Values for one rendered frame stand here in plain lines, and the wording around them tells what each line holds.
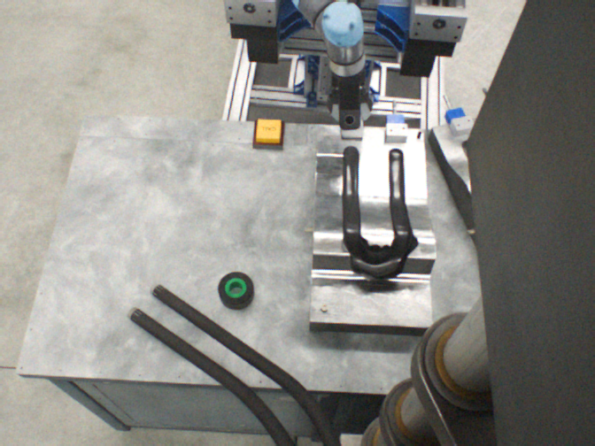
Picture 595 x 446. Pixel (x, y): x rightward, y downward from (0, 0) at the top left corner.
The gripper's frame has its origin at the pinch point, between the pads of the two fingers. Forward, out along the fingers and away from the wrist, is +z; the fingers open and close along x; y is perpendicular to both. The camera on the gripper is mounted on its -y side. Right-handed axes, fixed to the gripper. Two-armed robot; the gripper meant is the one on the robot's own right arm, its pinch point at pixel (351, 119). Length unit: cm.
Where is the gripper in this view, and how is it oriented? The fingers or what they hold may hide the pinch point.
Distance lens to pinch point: 149.2
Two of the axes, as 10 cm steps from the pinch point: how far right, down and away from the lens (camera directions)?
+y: 0.4, -9.3, 3.6
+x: -9.9, 0.1, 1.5
